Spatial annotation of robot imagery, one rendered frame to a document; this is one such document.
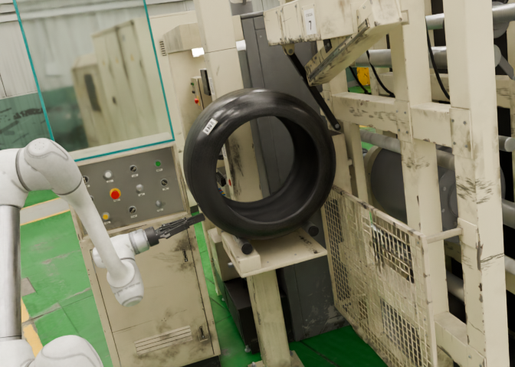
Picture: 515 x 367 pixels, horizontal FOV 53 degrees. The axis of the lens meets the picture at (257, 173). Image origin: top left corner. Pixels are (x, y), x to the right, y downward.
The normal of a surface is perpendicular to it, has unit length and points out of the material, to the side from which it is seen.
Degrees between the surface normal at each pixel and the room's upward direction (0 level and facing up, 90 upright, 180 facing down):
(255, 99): 42
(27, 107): 90
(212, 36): 90
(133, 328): 90
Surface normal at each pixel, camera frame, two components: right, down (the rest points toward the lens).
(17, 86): 0.53, 0.13
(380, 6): 0.20, -0.10
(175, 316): 0.26, 0.20
